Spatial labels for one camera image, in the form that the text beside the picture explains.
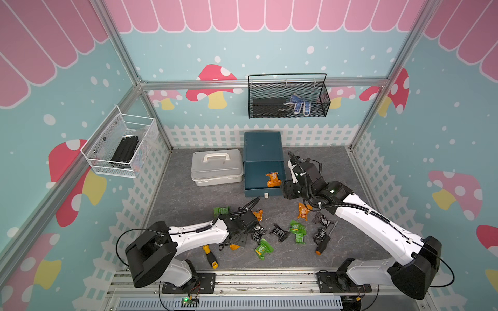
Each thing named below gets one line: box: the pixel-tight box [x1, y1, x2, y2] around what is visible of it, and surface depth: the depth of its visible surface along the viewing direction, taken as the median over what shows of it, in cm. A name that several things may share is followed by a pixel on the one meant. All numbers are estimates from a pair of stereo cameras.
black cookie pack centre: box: [269, 223, 290, 243], surface depth 87 cm
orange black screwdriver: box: [315, 220, 340, 256], surface depth 84 cm
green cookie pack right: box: [289, 219, 307, 245], surface depth 87 cm
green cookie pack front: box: [254, 238, 275, 261], surface depth 83 cm
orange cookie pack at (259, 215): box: [252, 209, 264, 222], surface depth 93 cm
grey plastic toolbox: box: [191, 149, 244, 187], surface depth 100 cm
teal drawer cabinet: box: [243, 130, 287, 198], surface depth 91 cm
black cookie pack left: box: [251, 230, 266, 245], surface depth 87 cm
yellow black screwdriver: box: [202, 244, 220, 270], surface depth 81 cm
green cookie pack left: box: [213, 206, 231, 218], surface depth 96 cm
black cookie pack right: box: [313, 228, 327, 245], surface depth 86 cm
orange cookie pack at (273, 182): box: [265, 171, 282, 188], surface depth 89 cm
